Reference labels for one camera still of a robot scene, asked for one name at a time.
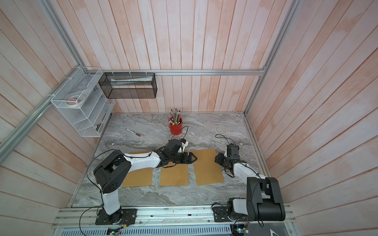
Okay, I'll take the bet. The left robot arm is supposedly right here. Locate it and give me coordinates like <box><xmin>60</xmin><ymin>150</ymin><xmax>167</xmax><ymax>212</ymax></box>
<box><xmin>90</xmin><ymin>138</ymin><xmax>197</xmax><ymax>226</ymax></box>

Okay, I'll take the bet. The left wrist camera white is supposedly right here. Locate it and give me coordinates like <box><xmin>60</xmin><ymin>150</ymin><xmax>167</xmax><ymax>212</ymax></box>
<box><xmin>178</xmin><ymin>138</ymin><xmax>189</xmax><ymax>153</ymax></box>

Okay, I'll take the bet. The masking tape roll on table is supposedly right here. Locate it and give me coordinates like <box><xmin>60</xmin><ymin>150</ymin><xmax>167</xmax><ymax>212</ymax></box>
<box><xmin>215</xmin><ymin>124</ymin><xmax>227</xmax><ymax>135</ymax></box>

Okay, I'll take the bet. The black mesh basket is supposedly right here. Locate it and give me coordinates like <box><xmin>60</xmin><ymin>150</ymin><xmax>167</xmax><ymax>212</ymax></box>
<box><xmin>98</xmin><ymin>72</ymin><xmax>158</xmax><ymax>99</ymax></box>

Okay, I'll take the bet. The brown file bag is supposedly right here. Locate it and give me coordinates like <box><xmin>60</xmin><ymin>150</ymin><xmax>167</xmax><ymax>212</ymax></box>
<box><xmin>123</xmin><ymin>158</ymin><xmax>152</xmax><ymax>188</ymax></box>
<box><xmin>160</xmin><ymin>149</ymin><xmax>189</xmax><ymax>186</ymax></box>
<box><xmin>192</xmin><ymin>148</ymin><xmax>224</xmax><ymax>186</ymax></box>

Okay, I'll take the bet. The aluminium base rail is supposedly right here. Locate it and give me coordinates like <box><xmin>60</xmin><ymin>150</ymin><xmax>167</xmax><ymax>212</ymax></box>
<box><xmin>50</xmin><ymin>205</ymin><xmax>297</xmax><ymax>229</ymax></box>

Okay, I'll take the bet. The tape roll in rack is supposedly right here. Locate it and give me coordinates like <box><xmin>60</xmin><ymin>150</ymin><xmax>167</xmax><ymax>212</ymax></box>
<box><xmin>64</xmin><ymin>94</ymin><xmax>84</xmax><ymax>107</ymax></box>

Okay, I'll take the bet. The red pen holder cup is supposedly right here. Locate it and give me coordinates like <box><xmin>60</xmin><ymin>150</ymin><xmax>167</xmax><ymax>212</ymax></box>
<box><xmin>168</xmin><ymin>117</ymin><xmax>183</xmax><ymax>135</ymax></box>

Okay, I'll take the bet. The white wire shelf rack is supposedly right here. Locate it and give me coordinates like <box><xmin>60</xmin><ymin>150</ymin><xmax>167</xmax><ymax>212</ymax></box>
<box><xmin>51</xmin><ymin>67</ymin><xmax>115</xmax><ymax>138</ymax></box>

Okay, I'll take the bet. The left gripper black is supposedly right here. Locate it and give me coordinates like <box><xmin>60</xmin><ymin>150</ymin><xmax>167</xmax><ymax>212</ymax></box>
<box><xmin>170</xmin><ymin>152</ymin><xmax>198</xmax><ymax>164</ymax></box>

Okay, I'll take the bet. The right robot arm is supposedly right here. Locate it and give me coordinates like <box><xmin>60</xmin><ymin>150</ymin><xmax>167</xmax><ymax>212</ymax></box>
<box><xmin>215</xmin><ymin>144</ymin><xmax>286</xmax><ymax>223</ymax></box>

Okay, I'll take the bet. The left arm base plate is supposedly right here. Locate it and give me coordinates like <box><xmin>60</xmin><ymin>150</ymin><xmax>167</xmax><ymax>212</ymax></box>
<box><xmin>95</xmin><ymin>208</ymin><xmax>137</xmax><ymax>226</ymax></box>

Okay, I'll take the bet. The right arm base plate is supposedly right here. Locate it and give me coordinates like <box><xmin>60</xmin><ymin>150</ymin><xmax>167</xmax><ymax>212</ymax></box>
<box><xmin>211</xmin><ymin>205</ymin><xmax>249</xmax><ymax>223</ymax></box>

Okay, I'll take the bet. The marker pen on table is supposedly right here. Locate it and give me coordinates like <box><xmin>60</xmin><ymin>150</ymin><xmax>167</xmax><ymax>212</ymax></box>
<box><xmin>125</xmin><ymin>128</ymin><xmax>141</xmax><ymax>137</ymax></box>

